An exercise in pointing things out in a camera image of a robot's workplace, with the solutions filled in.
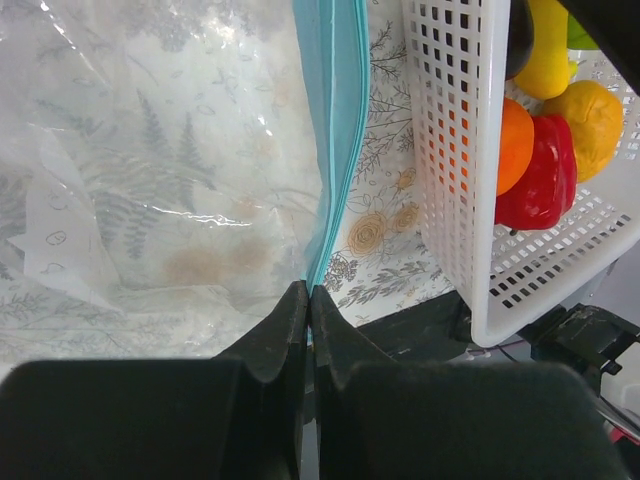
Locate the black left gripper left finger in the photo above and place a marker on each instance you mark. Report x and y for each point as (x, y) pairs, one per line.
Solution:
(238, 415)

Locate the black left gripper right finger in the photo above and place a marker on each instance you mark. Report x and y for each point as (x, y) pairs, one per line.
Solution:
(382, 419)

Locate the clear zip top bag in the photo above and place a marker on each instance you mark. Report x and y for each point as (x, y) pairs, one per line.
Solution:
(169, 168)

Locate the green lime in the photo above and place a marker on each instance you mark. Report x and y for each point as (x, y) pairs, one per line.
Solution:
(578, 38)

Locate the floral table mat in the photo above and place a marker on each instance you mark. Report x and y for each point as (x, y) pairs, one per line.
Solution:
(379, 263)

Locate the red bell pepper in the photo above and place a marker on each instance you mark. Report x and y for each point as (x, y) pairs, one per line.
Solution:
(547, 189)

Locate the orange tangerine lower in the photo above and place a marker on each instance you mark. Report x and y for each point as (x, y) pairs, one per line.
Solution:
(516, 145)

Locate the yellow lemon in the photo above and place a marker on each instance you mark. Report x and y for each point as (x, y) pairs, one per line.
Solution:
(596, 120)

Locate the white plastic basket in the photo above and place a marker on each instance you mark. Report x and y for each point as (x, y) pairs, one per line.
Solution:
(456, 54)

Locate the yellow banana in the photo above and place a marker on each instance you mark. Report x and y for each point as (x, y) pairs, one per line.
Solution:
(547, 73)

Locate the dark brown avocado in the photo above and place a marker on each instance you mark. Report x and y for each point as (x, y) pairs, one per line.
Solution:
(520, 38)

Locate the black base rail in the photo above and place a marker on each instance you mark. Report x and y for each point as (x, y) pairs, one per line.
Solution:
(588, 339)

